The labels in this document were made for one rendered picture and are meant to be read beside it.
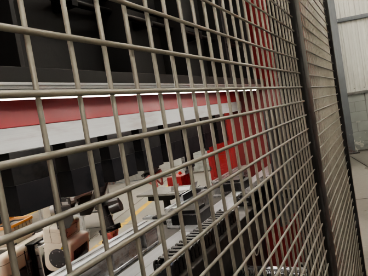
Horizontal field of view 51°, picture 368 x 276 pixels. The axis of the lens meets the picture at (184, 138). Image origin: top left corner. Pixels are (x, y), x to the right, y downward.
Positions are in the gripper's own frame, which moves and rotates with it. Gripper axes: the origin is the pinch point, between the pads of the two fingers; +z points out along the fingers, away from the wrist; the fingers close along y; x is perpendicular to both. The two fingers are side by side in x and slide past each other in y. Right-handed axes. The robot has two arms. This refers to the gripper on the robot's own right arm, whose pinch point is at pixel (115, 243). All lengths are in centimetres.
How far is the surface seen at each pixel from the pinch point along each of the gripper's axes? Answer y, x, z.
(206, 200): 43, 27, -3
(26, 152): 57, -80, -41
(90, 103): 59, -52, -53
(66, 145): 57, -65, -41
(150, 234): 45, -27, -3
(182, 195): 44.0, 5.8, -10.8
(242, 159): 39, 104, -14
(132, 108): 58, -28, -51
